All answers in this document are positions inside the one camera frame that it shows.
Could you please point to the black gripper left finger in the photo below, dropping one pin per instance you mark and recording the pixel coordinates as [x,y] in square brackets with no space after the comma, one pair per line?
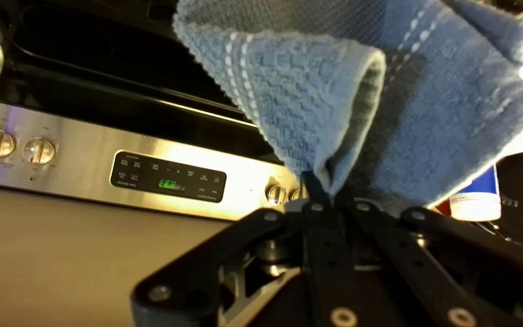
[326,261]

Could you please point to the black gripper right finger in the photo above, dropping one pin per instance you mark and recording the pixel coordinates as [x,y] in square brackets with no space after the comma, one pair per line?
[440,297]

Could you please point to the light blue towel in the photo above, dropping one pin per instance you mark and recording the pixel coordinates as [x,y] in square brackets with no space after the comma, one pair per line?
[400,101]

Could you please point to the disinfecting wipes canister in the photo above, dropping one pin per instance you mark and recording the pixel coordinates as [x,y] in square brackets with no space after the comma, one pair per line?
[480,201]

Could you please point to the stove digital display panel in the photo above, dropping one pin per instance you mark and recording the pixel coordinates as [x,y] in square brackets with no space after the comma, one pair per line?
[151,175]

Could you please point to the black electric stove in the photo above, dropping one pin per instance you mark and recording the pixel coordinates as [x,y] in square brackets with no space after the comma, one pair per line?
[106,77]

